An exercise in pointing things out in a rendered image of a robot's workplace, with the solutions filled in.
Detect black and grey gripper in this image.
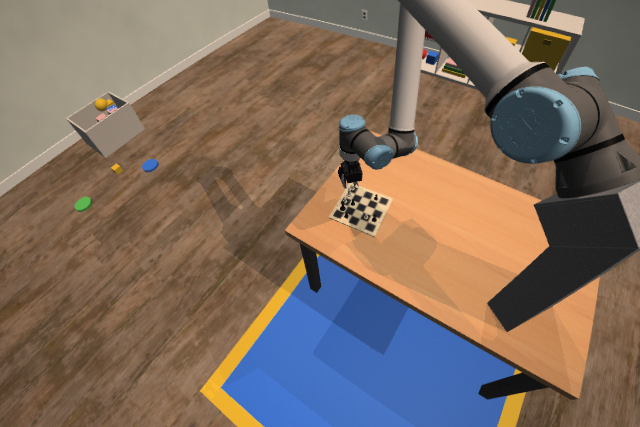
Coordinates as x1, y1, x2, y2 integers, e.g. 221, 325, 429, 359
338, 159, 363, 189

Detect black and cream chessboard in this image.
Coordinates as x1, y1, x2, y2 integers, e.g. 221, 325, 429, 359
329, 183, 393, 237

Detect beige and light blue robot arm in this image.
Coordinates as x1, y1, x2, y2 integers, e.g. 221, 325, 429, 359
339, 0, 640, 198

